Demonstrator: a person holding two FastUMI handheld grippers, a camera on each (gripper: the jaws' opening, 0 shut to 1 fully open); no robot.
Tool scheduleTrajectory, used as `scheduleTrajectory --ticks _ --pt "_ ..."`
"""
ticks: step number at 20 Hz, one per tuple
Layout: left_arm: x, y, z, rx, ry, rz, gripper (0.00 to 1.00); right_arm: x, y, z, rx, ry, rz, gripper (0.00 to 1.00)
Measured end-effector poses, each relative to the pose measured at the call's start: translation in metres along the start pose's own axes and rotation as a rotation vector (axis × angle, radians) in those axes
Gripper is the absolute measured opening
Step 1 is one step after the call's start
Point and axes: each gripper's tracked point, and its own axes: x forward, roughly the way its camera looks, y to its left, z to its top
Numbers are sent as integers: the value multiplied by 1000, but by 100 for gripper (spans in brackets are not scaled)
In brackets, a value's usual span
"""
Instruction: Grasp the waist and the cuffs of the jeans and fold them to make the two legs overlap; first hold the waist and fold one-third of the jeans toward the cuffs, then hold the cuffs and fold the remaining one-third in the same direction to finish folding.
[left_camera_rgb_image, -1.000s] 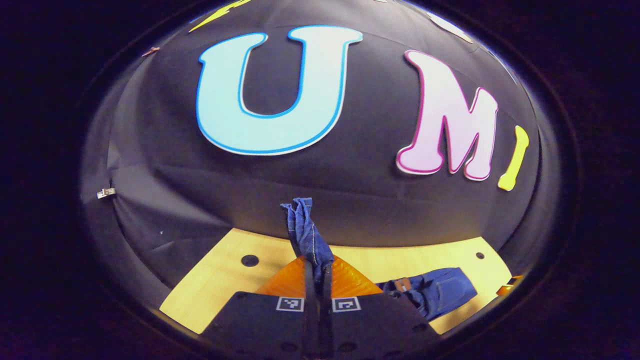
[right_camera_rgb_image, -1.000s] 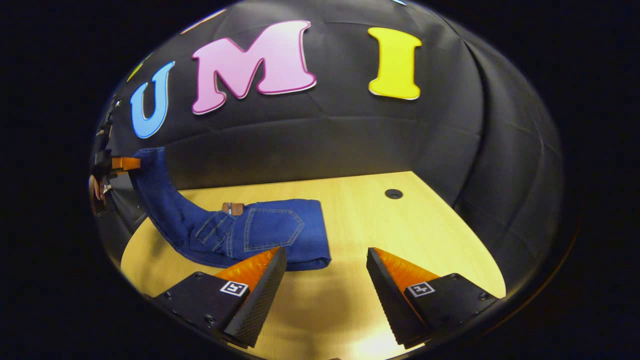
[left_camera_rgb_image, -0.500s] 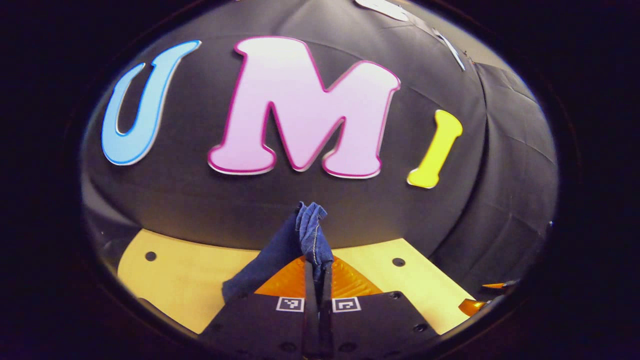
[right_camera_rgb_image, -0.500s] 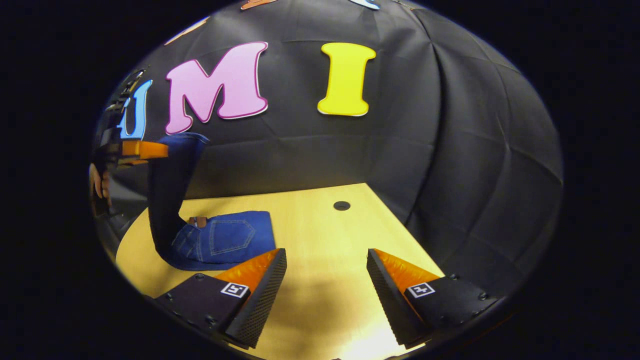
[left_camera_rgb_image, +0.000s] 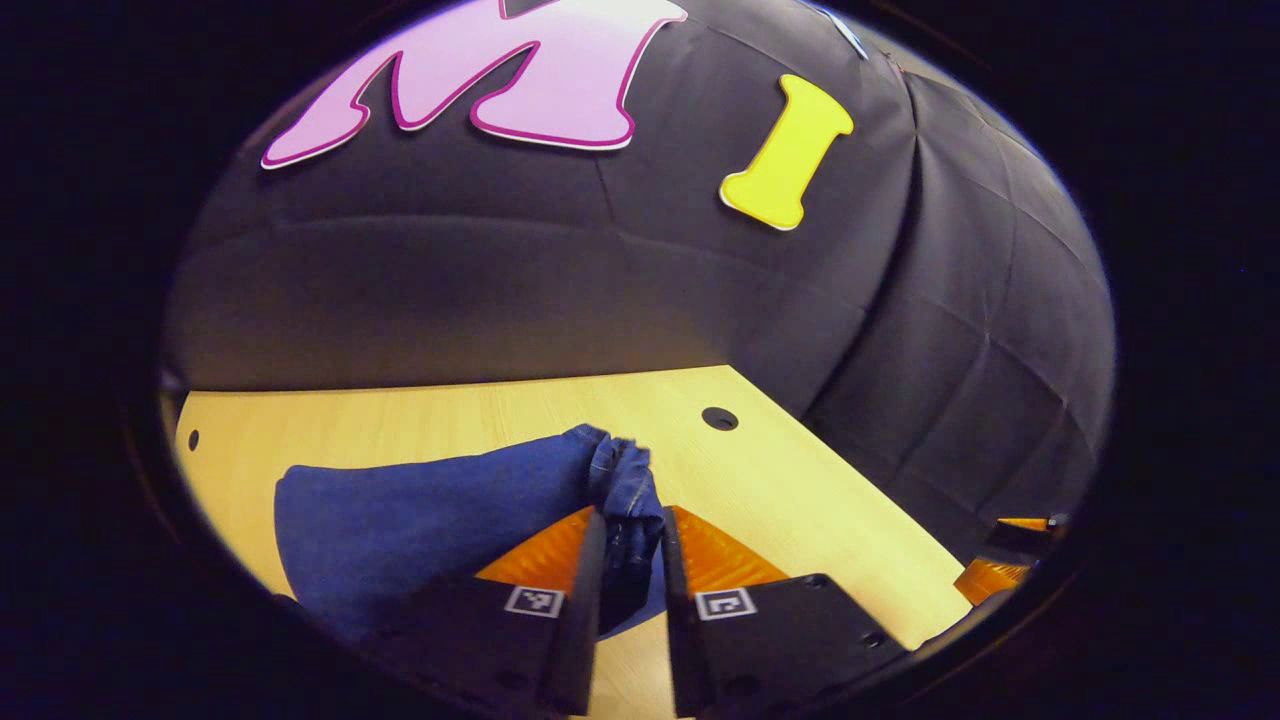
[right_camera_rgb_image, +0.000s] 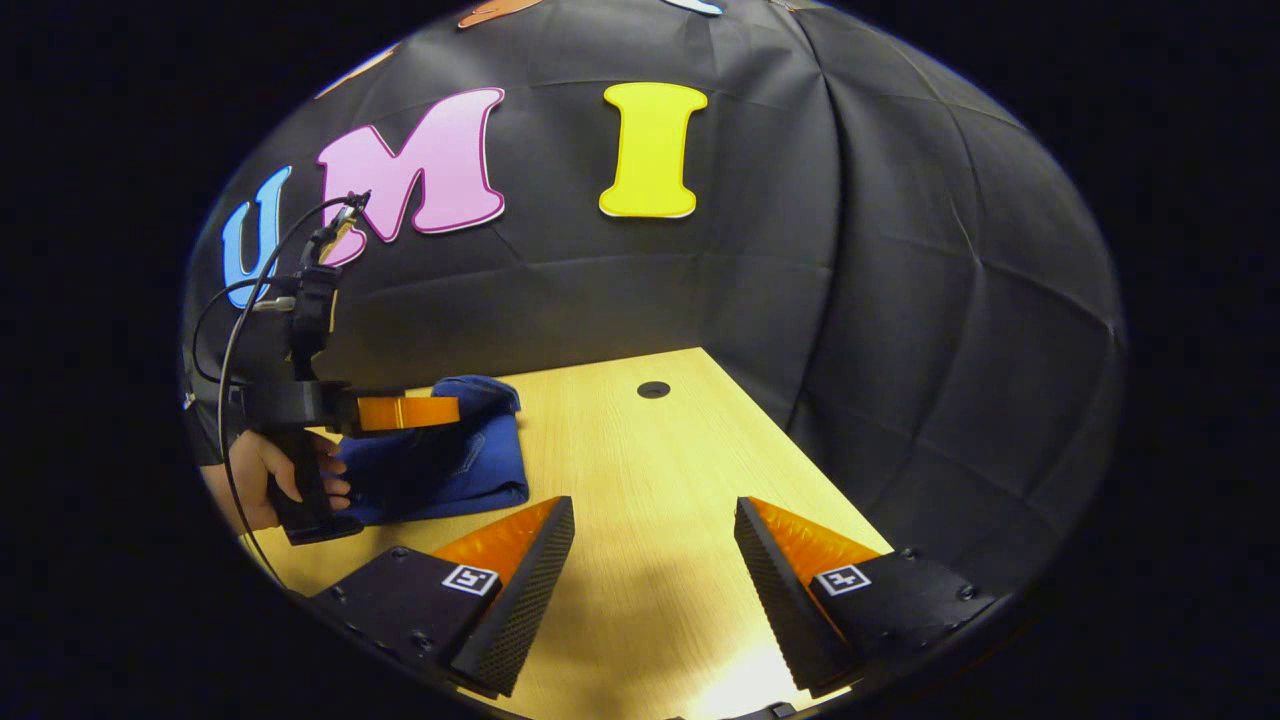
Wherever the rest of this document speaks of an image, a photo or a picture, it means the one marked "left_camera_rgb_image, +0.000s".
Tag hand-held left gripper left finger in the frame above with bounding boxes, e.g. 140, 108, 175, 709
360, 505, 609, 717

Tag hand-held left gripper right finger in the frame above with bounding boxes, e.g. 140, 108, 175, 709
660, 505, 911, 719

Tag black backdrop cloth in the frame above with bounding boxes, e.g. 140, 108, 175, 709
160, 0, 1118, 561

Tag blue denim jeans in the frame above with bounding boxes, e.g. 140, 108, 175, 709
273, 423, 669, 646

